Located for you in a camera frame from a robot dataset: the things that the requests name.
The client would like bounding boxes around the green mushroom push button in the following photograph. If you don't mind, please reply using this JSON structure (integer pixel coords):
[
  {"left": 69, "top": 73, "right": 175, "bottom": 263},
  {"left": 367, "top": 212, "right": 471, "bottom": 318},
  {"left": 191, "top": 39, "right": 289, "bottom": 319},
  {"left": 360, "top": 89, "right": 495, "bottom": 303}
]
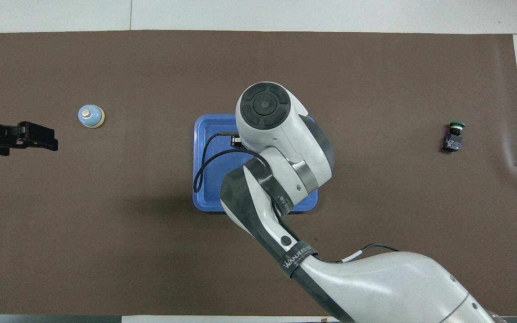
[{"left": 441, "top": 122, "right": 466, "bottom": 153}]

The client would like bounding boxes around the blue plastic tray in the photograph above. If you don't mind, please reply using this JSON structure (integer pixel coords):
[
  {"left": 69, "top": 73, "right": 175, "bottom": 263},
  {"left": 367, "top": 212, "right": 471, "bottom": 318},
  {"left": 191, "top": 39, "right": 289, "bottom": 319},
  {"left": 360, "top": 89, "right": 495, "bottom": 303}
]
[{"left": 193, "top": 114, "right": 318, "bottom": 212}]

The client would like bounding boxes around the light blue desk bell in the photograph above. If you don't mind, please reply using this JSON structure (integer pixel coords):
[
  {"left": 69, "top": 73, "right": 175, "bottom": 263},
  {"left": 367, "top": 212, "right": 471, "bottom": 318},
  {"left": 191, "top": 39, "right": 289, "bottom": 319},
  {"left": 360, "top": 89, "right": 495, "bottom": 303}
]
[{"left": 78, "top": 105, "right": 105, "bottom": 129}]

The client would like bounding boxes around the brown table mat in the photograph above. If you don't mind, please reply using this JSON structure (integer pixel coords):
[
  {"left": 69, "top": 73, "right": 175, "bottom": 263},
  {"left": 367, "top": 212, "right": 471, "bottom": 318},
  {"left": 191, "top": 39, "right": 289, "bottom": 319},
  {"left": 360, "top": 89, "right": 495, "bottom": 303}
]
[{"left": 0, "top": 30, "right": 517, "bottom": 317}]

